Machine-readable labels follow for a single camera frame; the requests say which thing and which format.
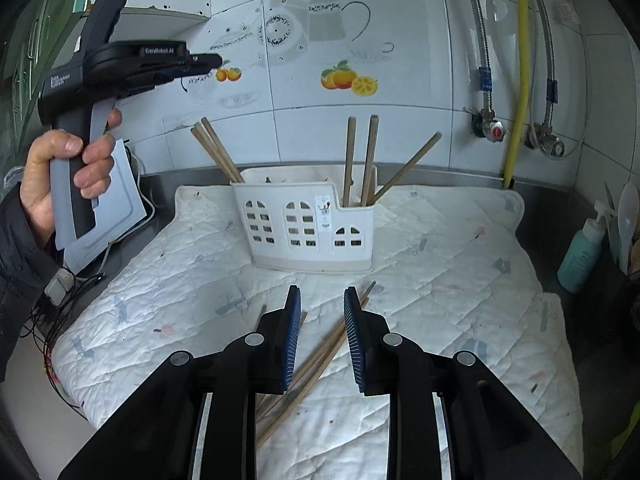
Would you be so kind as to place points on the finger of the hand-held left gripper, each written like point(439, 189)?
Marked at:
point(205, 60)

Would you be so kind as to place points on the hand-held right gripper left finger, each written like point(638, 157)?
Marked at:
point(292, 340)

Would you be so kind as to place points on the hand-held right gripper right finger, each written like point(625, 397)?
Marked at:
point(352, 345)

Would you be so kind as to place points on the pile of wooden chopsticks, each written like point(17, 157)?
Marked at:
point(316, 367)

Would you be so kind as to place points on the brown wooden chopstick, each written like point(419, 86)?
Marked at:
point(218, 154)
point(349, 160)
point(370, 160)
point(407, 168)
point(210, 156)
point(225, 151)

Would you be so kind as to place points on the white plastic utensil holder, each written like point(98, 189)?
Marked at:
point(280, 191)

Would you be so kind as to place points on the person's left forearm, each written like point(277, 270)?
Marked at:
point(20, 275)

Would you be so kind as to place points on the person's left hand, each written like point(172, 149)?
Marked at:
point(42, 175)

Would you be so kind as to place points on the white quilted mat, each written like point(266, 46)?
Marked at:
point(450, 285)

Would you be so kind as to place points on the white power adapter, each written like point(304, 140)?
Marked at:
point(60, 285)

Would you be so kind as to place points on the teal pump bottle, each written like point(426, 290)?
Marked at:
point(580, 255)

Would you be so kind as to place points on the dark utensil container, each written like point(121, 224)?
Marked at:
point(630, 300)

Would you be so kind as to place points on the metal water valve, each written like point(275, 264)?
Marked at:
point(547, 142)

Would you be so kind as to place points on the white plastic spatula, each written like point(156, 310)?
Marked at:
point(628, 215)

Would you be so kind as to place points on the green wall cabinet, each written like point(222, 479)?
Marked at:
point(45, 25)

